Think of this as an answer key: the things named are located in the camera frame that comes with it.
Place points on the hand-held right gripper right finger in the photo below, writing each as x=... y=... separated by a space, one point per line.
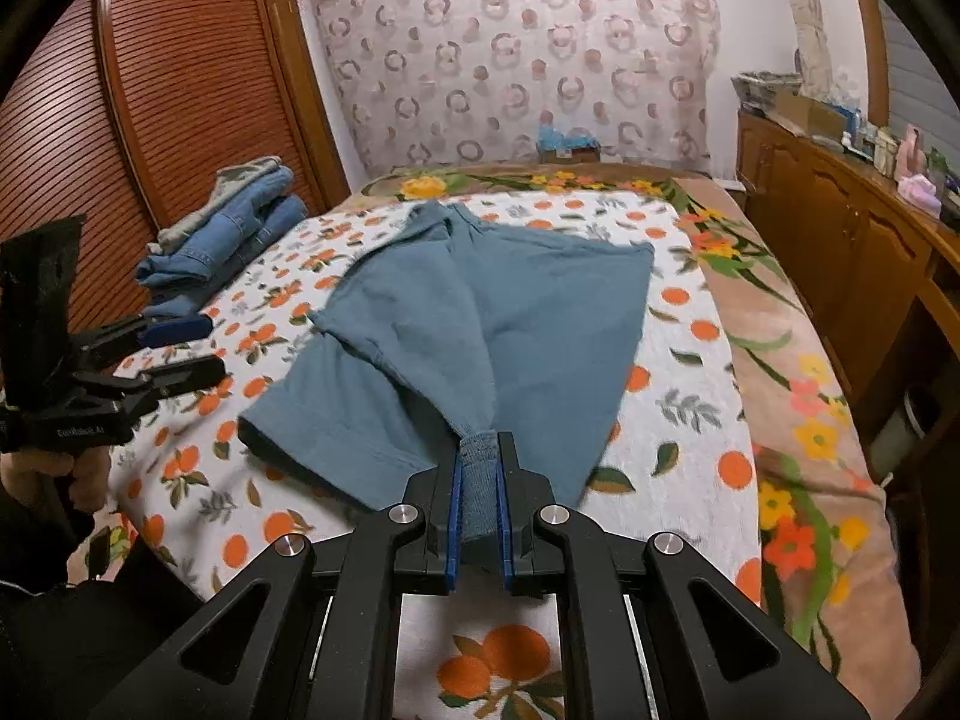
x=508 y=525

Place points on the grey window blind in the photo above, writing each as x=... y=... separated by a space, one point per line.
x=922 y=90

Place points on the blue plastic bag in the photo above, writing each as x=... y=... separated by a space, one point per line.
x=566 y=139

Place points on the pink figurine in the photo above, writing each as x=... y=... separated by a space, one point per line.
x=919 y=180

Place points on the white orange-print blanket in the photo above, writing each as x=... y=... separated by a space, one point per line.
x=675 y=390

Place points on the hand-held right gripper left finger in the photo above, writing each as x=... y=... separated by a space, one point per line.
x=454 y=525

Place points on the wooden window frame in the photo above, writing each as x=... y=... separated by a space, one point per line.
x=870 y=52

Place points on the open cardboard box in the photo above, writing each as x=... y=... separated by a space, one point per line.
x=810 y=116

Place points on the folded blue jeans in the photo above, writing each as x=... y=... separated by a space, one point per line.
x=176 y=306
x=240 y=225

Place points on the small cardboard box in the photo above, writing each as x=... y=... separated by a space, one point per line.
x=581 y=156

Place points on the wooden sideboard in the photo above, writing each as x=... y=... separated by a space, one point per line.
x=847 y=225

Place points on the stack of newspapers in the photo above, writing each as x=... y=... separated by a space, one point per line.
x=765 y=90

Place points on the wooden louvered wardrobe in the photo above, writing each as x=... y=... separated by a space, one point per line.
x=187 y=90

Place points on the person's left forearm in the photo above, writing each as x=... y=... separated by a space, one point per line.
x=45 y=615

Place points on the teal pants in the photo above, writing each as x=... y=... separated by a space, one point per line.
x=525 y=315

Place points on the person's left hand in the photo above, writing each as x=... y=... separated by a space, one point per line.
x=90 y=476

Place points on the group of small bottles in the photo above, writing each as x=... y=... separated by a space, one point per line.
x=870 y=141

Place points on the peach floral blanket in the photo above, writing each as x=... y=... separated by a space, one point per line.
x=795 y=405

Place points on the beige lace curtain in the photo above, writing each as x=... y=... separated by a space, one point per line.
x=814 y=15

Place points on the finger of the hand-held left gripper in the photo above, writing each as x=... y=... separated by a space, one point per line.
x=176 y=329
x=191 y=373

